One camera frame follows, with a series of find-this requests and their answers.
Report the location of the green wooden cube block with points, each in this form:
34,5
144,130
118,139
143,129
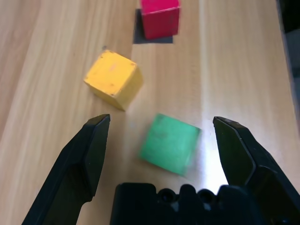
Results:
168,145

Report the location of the yellow wooden cube block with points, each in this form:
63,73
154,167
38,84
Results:
110,75

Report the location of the red wooden cube block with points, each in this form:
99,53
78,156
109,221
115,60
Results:
160,22

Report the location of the black square tape marker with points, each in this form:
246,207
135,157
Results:
140,41

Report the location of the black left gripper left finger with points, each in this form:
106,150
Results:
70,168

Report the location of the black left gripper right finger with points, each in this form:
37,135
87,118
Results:
257,159

